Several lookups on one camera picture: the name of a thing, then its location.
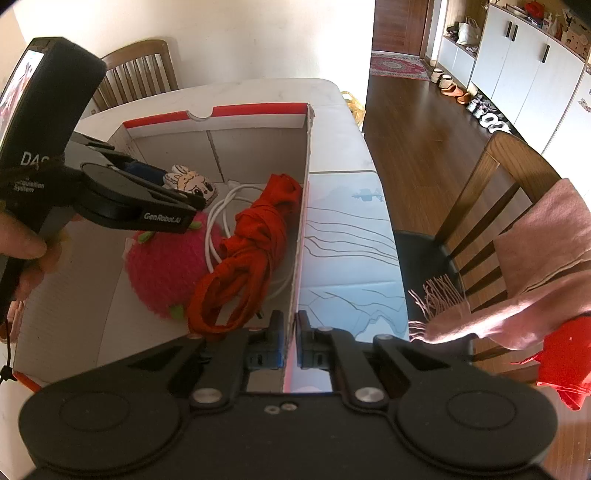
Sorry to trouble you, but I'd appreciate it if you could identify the red and white cardboard box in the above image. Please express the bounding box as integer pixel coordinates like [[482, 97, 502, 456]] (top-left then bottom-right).
[[11, 102, 317, 393]]

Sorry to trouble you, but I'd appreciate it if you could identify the wooden chair with black seat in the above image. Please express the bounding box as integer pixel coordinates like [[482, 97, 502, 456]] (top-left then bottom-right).
[[394, 133, 561, 365]]

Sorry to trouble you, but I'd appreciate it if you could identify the pink plush strawberry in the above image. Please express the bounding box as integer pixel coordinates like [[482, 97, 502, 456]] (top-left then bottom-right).
[[124, 210, 227, 321]]

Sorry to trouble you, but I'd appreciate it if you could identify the white tote bag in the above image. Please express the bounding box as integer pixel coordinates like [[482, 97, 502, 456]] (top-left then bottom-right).
[[455, 16, 482, 47]]

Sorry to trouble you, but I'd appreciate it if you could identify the cartoon rabbit pouch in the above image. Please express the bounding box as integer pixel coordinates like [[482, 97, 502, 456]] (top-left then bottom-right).
[[165, 165, 218, 206]]

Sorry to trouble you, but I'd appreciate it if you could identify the yellow plastic bag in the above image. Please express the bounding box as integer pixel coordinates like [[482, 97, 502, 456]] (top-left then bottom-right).
[[342, 91, 365, 125]]

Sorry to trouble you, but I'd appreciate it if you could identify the wooden slat-back chair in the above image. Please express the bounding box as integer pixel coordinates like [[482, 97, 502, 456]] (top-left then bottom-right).
[[90, 39, 180, 112]]

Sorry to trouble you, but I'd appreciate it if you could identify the knotted red cloth strip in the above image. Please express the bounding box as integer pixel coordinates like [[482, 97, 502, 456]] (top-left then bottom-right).
[[187, 173, 304, 342]]

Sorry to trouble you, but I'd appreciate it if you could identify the red cloth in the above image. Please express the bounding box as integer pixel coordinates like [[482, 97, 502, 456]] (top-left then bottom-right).
[[510, 316, 591, 411]]

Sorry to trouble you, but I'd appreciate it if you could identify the row of shoes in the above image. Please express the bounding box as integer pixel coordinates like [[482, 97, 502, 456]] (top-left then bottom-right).
[[429, 67, 513, 134]]

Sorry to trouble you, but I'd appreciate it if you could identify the person's left hand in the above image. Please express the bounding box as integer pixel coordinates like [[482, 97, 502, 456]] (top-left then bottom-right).
[[0, 212, 70, 303]]

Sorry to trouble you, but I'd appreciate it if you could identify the pink fringed scarf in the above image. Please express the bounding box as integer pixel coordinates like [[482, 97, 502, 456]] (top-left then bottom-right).
[[407, 178, 591, 347]]

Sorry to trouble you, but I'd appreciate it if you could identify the tall white cabinet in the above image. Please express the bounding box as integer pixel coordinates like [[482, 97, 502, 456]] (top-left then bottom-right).
[[434, 0, 591, 158]]

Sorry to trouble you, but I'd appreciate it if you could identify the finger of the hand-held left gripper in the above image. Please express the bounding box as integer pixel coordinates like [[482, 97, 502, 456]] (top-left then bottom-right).
[[69, 133, 169, 186], [134, 180, 207, 210]]

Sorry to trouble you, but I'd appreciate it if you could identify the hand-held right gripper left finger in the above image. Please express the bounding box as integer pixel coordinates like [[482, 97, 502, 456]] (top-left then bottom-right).
[[124, 310, 284, 411]]

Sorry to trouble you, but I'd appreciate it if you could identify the white cable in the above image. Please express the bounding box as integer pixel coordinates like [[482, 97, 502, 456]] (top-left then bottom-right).
[[203, 181, 296, 305]]

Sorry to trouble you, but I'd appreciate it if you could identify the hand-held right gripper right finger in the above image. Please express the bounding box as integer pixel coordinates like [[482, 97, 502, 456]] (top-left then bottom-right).
[[298, 311, 468, 411]]

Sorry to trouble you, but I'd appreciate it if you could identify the red patterned rug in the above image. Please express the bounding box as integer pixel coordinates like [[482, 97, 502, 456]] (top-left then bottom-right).
[[369, 52, 432, 83]]

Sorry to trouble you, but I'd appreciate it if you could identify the brown entrance door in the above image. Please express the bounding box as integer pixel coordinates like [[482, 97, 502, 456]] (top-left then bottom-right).
[[372, 0, 437, 54]]

